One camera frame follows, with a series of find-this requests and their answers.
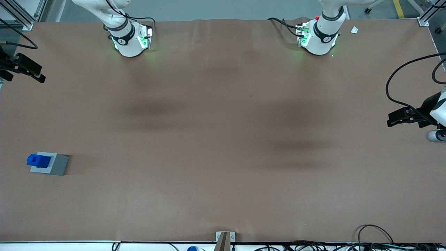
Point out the aluminium frame post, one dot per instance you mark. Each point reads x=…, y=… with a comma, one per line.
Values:
x=26, y=24
x=424, y=21

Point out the white chair leg with caster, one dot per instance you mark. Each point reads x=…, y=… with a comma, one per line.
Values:
x=368, y=10

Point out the white paper scrap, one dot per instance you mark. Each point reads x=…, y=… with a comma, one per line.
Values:
x=354, y=30

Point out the blue plastic block part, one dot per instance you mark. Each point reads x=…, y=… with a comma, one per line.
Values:
x=39, y=161

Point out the brown paper table cover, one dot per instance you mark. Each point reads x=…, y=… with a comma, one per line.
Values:
x=223, y=139

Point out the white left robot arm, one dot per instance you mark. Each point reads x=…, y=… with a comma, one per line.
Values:
x=320, y=38

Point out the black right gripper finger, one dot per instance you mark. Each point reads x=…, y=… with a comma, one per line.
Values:
x=40, y=78
x=28, y=64

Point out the metal bracket with brown post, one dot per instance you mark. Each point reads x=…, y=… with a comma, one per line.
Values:
x=223, y=242

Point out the white table edge rail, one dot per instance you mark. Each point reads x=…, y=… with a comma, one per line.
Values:
x=69, y=247

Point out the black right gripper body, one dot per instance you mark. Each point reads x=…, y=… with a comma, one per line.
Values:
x=7, y=63

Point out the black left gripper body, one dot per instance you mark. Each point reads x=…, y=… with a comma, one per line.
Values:
x=427, y=104

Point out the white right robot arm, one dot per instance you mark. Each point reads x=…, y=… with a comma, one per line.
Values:
x=127, y=45

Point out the gray square base block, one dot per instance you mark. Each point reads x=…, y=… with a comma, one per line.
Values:
x=59, y=165

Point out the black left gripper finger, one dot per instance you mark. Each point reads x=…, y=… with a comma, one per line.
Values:
x=404, y=113
x=404, y=122

